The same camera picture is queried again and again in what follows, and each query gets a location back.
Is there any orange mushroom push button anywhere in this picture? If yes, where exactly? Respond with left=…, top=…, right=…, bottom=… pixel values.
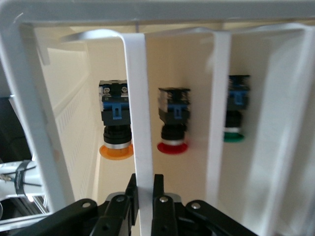
left=98, top=79, right=135, bottom=161

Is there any green mushroom push button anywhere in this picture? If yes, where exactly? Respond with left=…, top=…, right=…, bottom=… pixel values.
left=222, top=75, right=251, bottom=143

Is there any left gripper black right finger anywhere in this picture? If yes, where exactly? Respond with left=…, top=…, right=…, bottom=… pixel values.
left=151, top=174, right=179, bottom=236

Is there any white drawer cabinet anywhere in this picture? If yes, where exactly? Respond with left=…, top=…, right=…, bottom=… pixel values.
left=0, top=0, right=315, bottom=222

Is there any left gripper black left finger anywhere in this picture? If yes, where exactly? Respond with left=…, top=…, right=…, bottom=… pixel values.
left=92, top=173, right=139, bottom=236

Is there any red mushroom push button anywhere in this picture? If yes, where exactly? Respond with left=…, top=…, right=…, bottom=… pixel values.
left=157, top=87, right=192, bottom=155

